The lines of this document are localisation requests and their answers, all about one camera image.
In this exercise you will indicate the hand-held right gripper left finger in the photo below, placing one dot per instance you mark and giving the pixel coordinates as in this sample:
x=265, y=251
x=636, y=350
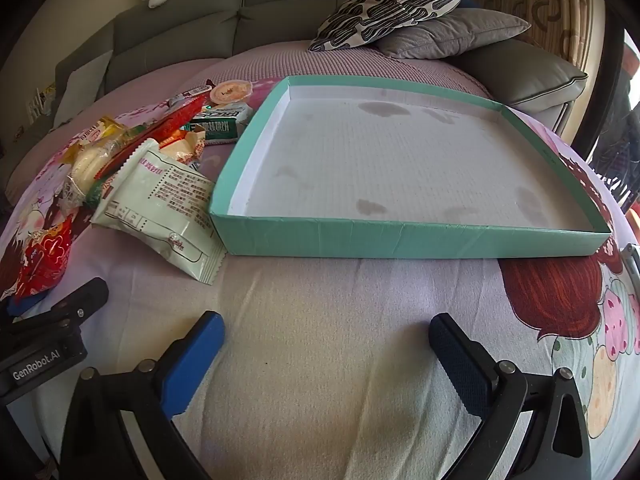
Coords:
x=200, y=355

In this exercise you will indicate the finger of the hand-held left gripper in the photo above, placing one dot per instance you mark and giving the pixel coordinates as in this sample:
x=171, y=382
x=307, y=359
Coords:
x=85, y=297
x=30, y=304

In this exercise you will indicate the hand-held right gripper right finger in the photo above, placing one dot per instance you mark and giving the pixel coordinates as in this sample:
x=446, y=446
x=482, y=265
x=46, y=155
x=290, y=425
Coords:
x=460, y=365

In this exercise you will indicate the red flower print snack packet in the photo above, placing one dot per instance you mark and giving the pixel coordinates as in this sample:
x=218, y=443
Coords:
x=45, y=255

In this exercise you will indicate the teal cardboard box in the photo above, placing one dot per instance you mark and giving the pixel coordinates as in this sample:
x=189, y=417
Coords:
x=410, y=245

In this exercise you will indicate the clear steamed bun packet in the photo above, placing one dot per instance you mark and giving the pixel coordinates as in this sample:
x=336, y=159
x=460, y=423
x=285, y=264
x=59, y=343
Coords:
x=90, y=165

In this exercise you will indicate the yellow snack packet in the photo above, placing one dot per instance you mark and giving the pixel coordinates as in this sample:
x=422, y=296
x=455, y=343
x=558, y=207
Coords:
x=107, y=127

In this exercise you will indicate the orange cake roll packet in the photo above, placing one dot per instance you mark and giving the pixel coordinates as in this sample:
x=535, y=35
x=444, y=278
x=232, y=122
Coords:
x=182, y=147

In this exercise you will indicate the green white snack packet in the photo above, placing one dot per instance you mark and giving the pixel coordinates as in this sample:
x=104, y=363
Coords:
x=220, y=125

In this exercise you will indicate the printed cartoon blanket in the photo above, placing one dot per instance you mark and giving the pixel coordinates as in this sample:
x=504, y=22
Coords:
x=325, y=310

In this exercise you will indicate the silver white device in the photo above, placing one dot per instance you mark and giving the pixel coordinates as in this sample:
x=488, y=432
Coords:
x=632, y=260

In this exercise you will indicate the light grey cushion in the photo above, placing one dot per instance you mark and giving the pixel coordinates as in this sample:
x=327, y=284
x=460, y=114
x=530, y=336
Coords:
x=82, y=90

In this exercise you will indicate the small brown red packet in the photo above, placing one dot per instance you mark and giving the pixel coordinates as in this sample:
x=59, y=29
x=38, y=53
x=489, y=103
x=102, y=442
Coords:
x=192, y=92

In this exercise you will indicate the small jelly cup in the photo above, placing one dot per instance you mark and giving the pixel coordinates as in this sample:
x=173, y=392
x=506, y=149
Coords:
x=230, y=92

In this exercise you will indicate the dark clothes drying rack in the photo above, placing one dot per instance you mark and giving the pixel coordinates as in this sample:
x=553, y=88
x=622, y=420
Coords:
x=622, y=160

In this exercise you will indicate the grey green sofa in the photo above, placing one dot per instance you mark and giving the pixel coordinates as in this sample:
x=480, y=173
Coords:
x=175, y=30

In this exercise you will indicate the grey pillow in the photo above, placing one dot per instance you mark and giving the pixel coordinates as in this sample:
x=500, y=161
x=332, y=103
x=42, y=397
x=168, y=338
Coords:
x=450, y=35

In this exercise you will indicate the blue cushion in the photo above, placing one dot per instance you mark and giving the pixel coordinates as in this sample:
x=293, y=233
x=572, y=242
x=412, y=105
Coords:
x=469, y=2

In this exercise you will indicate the black white patterned pillow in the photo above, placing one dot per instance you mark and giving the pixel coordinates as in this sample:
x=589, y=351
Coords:
x=390, y=5

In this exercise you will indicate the patterned beige curtain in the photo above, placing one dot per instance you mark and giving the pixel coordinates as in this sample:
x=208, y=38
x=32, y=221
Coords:
x=540, y=0

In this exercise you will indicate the dark door frame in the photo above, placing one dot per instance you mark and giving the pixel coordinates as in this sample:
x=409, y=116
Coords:
x=607, y=85

